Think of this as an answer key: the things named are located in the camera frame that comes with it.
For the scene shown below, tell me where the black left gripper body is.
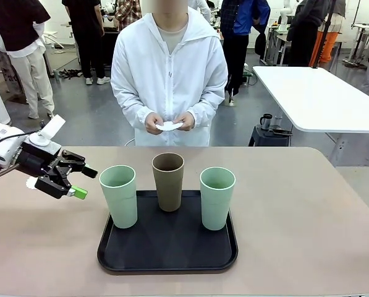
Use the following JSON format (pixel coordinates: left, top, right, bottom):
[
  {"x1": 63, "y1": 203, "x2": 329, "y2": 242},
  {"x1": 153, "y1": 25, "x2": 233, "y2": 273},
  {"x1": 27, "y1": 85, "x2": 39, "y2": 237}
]
[{"x1": 17, "y1": 142, "x2": 64, "y2": 178}]

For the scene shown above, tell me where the pale green tall cup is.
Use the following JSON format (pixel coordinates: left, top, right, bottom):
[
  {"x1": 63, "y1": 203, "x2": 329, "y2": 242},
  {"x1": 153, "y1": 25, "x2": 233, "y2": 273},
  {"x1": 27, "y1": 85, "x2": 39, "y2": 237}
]
[
  {"x1": 199, "y1": 166, "x2": 237, "y2": 231},
  {"x1": 99, "y1": 165, "x2": 138, "y2": 229}
]

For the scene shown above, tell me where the person's right forearm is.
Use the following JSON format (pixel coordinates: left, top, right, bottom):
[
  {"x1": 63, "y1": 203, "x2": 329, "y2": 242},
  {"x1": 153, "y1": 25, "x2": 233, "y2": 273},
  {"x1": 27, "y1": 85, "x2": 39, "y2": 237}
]
[{"x1": 116, "y1": 89, "x2": 156, "y2": 127}]

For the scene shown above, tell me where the person's left forearm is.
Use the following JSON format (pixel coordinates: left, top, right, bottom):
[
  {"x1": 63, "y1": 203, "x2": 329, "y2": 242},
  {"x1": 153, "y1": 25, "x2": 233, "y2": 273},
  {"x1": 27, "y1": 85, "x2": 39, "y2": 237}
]
[{"x1": 184, "y1": 88, "x2": 227, "y2": 128}]

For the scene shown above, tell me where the person's right hand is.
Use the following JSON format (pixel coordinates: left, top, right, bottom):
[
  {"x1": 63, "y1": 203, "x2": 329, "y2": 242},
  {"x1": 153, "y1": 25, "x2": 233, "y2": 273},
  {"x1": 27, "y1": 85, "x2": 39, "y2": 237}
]
[{"x1": 143, "y1": 113, "x2": 166, "y2": 136}]

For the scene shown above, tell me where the person's left hand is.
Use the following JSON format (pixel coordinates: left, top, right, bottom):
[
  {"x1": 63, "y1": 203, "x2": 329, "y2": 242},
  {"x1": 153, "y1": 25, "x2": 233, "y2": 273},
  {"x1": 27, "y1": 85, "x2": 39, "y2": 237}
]
[{"x1": 174, "y1": 111, "x2": 195, "y2": 132}]

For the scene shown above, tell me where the brown tall cup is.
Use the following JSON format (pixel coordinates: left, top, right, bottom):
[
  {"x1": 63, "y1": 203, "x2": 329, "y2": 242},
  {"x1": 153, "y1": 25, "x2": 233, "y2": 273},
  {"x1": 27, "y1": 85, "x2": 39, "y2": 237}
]
[{"x1": 151, "y1": 153, "x2": 185, "y2": 212}]

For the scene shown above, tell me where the person in white jacket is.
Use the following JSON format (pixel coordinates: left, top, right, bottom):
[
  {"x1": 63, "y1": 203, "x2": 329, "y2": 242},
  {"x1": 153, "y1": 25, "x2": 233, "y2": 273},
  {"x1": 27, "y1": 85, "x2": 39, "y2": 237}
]
[{"x1": 110, "y1": 6, "x2": 229, "y2": 147}]

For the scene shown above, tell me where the bystander dressed in black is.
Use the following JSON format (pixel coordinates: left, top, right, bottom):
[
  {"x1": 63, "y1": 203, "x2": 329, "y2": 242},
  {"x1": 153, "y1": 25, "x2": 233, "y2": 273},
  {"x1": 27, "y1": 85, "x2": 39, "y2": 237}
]
[{"x1": 62, "y1": 0, "x2": 111, "y2": 86}]

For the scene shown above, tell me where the black plastic tray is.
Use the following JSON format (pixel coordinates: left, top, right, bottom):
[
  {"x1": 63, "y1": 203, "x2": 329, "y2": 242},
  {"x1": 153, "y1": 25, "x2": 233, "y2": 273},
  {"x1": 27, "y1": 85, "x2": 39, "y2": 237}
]
[{"x1": 96, "y1": 189, "x2": 239, "y2": 275}]

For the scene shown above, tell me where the bystander in black T-shirt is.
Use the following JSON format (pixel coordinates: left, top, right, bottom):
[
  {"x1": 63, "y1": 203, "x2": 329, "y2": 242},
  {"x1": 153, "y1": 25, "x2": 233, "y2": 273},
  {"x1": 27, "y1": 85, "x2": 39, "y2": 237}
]
[{"x1": 0, "y1": 0, "x2": 56, "y2": 120}]

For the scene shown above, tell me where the bystander in plaid shirt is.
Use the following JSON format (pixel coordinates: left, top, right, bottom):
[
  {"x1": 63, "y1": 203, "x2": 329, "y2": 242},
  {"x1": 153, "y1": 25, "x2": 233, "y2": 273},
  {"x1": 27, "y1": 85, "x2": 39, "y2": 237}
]
[{"x1": 114, "y1": 0, "x2": 143, "y2": 32}]

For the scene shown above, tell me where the black step stool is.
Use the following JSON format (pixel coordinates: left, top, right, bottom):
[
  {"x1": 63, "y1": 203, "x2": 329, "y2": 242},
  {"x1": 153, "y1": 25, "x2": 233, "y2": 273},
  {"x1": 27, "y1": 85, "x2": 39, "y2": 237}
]
[{"x1": 248, "y1": 124, "x2": 293, "y2": 147}]

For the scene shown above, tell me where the steel and black mug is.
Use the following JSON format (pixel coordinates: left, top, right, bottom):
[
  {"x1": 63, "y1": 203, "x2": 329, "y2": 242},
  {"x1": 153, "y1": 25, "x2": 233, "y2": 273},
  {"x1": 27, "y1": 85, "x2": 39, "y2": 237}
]
[{"x1": 260, "y1": 113, "x2": 273, "y2": 131}]

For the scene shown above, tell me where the small black tool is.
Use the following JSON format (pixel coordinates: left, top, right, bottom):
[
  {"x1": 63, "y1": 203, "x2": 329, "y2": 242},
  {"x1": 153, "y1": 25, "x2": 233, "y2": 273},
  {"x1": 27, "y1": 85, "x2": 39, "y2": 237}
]
[{"x1": 271, "y1": 127, "x2": 294, "y2": 137}]

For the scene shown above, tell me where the black bag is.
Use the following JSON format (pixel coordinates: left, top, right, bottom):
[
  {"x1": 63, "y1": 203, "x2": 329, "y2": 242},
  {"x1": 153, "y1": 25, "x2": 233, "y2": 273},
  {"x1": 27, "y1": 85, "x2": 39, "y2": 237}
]
[{"x1": 254, "y1": 32, "x2": 267, "y2": 57}]

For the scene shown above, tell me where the bystander in blue jacket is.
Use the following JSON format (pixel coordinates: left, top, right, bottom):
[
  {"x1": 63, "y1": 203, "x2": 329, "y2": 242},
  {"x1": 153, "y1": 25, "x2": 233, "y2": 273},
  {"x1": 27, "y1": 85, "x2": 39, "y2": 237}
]
[{"x1": 220, "y1": 0, "x2": 271, "y2": 108}]

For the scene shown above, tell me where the white standing desk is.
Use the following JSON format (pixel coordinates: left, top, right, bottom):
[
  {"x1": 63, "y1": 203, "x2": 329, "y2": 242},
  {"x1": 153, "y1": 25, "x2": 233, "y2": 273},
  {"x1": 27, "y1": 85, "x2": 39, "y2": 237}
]
[{"x1": 252, "y1": 66, "x2": 369, "y2": 161}]

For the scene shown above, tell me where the bystander in dark grey top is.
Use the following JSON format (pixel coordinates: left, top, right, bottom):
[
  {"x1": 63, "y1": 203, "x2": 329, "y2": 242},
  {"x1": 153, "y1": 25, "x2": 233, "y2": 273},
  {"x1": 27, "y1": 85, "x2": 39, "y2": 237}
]
[{"x1": 286, "y1": 0, "x2": 330, "y2": 67}]

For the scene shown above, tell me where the bystander in orange trousers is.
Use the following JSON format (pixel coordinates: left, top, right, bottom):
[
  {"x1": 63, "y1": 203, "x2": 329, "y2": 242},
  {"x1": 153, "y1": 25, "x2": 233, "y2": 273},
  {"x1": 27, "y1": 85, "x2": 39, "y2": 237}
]
[{"x1": 309, "y1": 0, "x2": 347, "y2": 64}]

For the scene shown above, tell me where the black tripod pole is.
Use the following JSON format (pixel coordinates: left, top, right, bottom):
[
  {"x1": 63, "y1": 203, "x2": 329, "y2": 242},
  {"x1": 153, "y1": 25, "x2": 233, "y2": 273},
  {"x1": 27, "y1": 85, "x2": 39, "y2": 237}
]
[{"x1": 309, "y1": 0, "x2": 339, "y2": 69}]

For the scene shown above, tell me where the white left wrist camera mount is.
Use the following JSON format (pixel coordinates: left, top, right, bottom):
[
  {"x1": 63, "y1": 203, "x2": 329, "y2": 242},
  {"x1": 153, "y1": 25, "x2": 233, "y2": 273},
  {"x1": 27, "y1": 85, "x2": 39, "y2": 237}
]
[{"x1": 28, "y1": 114, "x2": 65, "y2": 155}]

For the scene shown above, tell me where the white metal-frame workbench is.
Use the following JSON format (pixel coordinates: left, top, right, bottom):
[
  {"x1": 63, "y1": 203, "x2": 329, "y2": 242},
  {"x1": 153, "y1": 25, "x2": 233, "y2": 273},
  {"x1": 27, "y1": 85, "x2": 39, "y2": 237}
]
[{"x1": 347, "y1": 23, "x2": 369, "y2": 67}]

